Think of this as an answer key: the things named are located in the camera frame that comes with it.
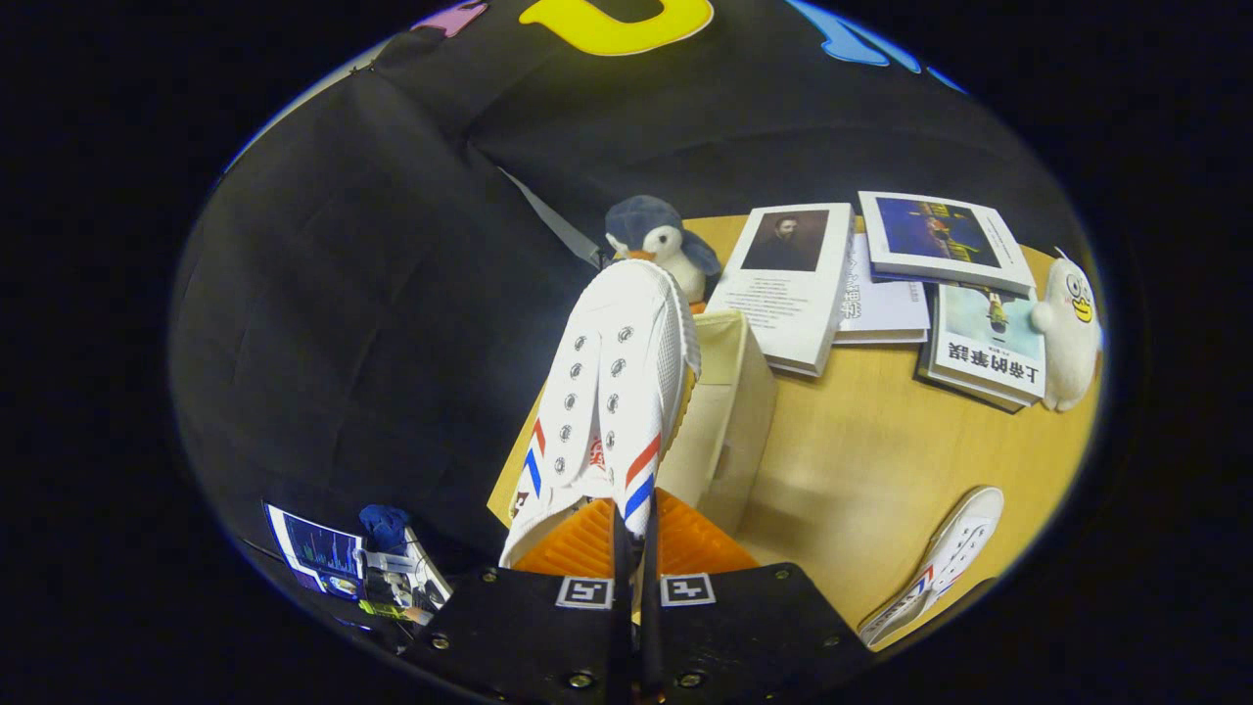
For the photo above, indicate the book with bird cover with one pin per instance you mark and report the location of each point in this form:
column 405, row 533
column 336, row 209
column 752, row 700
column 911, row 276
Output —
column 989, row 343

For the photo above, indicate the blue white penguin plush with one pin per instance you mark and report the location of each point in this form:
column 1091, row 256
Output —
column 661, row 240

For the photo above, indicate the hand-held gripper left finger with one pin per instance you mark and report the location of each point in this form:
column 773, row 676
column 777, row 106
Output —
column 624, row 587

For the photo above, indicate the book with blue photo cover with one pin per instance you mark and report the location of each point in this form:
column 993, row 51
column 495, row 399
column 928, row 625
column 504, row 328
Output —
column 940, row 235

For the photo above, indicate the book with portrait cover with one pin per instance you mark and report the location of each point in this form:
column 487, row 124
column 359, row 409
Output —
column 783, row 304

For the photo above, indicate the small blue object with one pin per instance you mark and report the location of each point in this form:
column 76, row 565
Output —
column 384, row 527

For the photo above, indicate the white duck plush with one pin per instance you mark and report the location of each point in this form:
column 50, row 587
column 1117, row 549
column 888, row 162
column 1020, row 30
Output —
column 1067, row 343

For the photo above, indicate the beige fabric storage box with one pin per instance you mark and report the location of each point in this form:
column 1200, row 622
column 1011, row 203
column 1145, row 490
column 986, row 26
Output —
column 729, row 421

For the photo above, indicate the white striped shoe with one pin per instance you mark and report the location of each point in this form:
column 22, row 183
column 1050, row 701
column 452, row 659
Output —
column 945, row 558
column 607, row 372

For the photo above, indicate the plain white book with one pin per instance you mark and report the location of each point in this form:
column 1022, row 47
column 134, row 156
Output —
column 881, row 304

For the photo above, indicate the computer monitor screen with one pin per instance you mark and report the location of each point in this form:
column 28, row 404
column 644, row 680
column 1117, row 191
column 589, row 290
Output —
column 318, row 548

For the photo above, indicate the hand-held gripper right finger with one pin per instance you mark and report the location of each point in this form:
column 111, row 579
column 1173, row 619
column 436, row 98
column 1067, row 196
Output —
column 650, row 587

